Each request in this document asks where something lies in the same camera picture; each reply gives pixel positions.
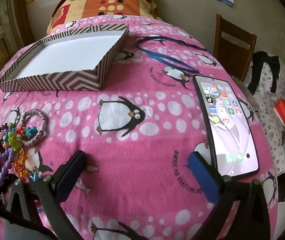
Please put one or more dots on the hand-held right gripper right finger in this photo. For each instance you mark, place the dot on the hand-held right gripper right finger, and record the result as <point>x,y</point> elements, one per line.
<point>205,180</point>

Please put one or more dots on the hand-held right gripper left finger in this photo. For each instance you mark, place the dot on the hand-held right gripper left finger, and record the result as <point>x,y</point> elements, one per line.
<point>65,182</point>

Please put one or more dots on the zigzag striped cardboard box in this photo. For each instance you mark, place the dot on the zigzag striped cardboard box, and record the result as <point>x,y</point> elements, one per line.
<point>70,52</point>

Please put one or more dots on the black smartphone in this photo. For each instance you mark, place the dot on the black smartphone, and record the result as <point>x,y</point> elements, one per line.
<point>227,122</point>

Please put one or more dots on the pink penguin blanket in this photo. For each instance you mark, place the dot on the pink penguin blanket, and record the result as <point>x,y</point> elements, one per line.
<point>132,155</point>

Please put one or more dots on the white floral cloth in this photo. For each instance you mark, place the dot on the white floral cloth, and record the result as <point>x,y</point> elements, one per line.
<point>270,110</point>

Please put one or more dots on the black garment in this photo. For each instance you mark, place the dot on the black garment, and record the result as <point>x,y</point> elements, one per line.
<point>263,60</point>

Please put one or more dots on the wooden chair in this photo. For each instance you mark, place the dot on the wooden chair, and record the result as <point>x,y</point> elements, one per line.
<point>235,38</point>

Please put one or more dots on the orange patchwork quilt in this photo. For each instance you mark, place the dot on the orange patchwork quilt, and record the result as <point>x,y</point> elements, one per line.
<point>95,2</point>

